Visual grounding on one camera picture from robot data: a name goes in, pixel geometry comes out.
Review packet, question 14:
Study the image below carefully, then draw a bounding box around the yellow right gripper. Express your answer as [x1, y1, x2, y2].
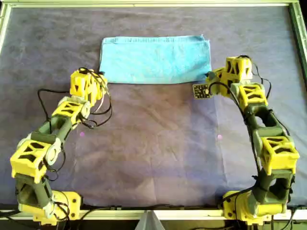
[211, 68, 235, 96]

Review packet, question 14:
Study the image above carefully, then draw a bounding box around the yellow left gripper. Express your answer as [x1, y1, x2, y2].
[87, 71, 108, 104]

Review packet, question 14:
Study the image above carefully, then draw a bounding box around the blue terry cloth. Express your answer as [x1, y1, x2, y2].
[98, 34, 212, 85]

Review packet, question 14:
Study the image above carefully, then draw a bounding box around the purple nonwoven table cover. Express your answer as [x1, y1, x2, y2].
[0, 6, 307, 211]

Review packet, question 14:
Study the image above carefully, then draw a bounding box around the grey pointed stand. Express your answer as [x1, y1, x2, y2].
[135, 210, 166, 230]

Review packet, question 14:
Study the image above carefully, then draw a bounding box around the white cable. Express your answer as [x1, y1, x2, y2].
[92, 91, 107, 115]

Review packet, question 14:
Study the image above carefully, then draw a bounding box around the green camera circuit board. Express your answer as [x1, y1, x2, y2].
[192, 83, 213, 100]

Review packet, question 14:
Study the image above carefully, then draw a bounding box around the black cable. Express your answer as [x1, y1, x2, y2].
[250, 61, 292, 138]
[78, 69, 113, 130]
[37, 88, 72, 125]
[208, 81, 264, 216]

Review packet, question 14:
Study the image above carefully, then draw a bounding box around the aluminium table frame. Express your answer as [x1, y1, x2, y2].
[0, 0, 307, 221]

